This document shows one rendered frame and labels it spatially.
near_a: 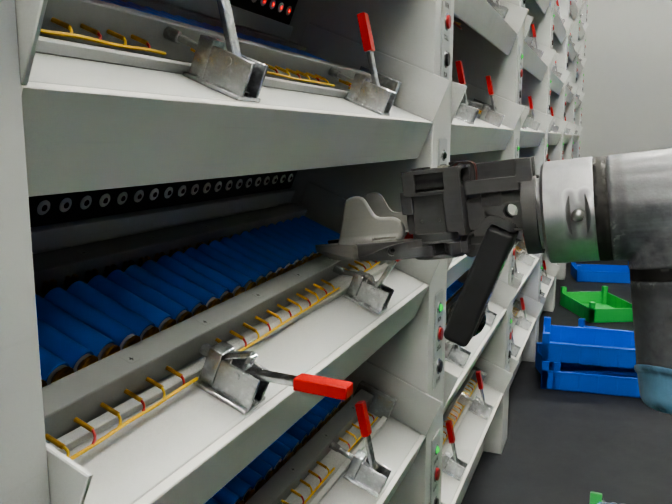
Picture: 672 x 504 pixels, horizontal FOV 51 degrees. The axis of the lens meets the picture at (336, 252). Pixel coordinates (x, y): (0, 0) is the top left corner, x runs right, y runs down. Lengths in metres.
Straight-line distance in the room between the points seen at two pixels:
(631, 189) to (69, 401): 0.44
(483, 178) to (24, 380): 0.46
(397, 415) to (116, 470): 0.57
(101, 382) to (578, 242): 0.39
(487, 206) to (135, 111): 0.38
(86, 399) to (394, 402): 0.55
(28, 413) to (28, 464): 0.02
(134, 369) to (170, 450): 0.05
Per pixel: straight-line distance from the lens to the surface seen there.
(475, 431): 1.39
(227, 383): 0.45
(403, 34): 0.84
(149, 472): 0.38
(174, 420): 0.42
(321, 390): 0.43
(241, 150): 0.42
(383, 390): 0.89
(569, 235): 0.60
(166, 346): 0.44
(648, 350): 0.62
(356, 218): 0.65
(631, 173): 0.61
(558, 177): 0.61
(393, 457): 0.83
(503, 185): 0.63
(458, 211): 0.62
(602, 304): 3.17
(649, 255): 0.61
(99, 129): 0.31
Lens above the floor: 0.70
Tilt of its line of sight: 9 degrees down
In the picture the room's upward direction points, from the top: straight up
